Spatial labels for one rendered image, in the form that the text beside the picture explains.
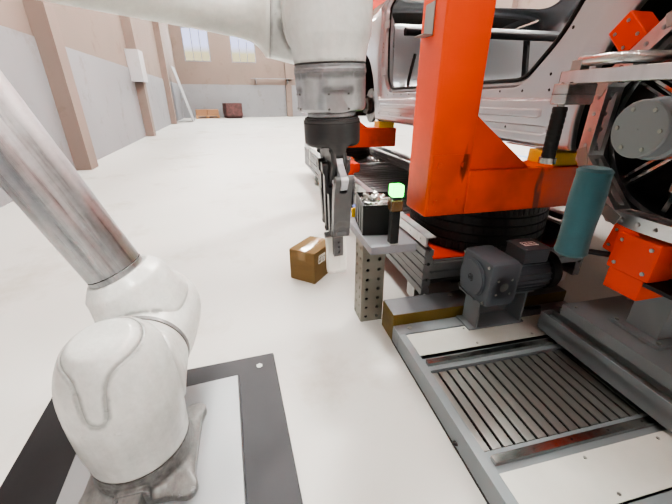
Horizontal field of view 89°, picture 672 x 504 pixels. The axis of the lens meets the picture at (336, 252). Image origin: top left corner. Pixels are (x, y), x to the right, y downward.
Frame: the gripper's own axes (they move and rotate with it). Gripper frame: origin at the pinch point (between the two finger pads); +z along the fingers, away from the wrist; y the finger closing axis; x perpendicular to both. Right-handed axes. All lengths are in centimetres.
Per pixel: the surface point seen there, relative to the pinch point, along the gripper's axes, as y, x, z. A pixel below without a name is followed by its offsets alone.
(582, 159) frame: -40, 90, -1
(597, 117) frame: -39, 90, -13
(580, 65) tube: -32, 72, -26
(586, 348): -19, 89, 58
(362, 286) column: -71, 28, 54
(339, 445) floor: -15, 3, 70
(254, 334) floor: -73, -20, 70
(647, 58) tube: -20, 76, -27
